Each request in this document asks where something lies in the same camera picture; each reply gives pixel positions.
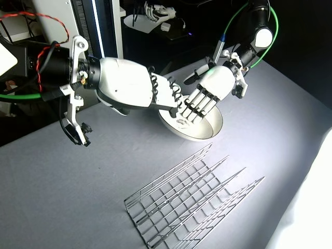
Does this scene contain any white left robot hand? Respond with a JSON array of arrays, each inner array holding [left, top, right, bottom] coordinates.
[[181, 63, 236, 123]]

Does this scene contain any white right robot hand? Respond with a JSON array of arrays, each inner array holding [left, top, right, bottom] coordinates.
[[96, 57, 191, 121]]

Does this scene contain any white plate with leaf print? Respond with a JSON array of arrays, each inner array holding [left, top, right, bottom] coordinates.
[[158, 103, 217, 143], [168, 95, 224, 141]]

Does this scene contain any white shelf unit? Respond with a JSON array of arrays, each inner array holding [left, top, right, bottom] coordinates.
[[0, 0, 39, 44]]

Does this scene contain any black device purple light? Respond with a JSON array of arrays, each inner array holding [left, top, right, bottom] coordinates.
[[165, 25, 195, 41]]

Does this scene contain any white stand base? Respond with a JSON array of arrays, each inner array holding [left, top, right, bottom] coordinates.
[[123, 14, 163, 34]]

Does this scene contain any spare robot hand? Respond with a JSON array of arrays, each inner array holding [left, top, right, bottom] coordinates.
[[143, 1, 177, 22]]

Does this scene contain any grey tablecloth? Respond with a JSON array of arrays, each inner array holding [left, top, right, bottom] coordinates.
[[0, 45, 332, 249]]

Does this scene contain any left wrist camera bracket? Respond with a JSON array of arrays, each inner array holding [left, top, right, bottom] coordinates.
[[222, 50, 248, 99]]

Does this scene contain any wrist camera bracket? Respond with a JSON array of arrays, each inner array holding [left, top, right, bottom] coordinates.
[[59, 35, 93, 146], [222, 50, 248, 99]]

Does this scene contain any grey cable connector blue tip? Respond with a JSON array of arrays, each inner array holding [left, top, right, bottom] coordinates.
[[212, 35, 227, 64]]

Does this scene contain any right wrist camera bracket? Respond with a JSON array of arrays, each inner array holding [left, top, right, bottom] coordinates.
[[59, 35, 93, 146]]

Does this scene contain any black camera cable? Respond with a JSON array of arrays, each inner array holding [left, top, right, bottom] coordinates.
[[41, 88, 80, 145]]

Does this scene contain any green cable on left arm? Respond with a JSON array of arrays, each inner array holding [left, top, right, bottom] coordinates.
[[223, 2, 280, 70]]

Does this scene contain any green cable on arm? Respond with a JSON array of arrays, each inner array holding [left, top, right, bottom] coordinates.
[[0, 92, 44, 101], [223, 2, 280, 70]]

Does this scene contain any red black twisted wire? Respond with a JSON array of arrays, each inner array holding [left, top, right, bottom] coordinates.
[[0, 11, 70, 92]]

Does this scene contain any green cable on right arm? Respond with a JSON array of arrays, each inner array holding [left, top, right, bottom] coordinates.
[[0, 92, 44, 101]]

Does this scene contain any chrome wire dish rack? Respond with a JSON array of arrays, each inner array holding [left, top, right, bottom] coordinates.
[[123, 143, 266, 248]]

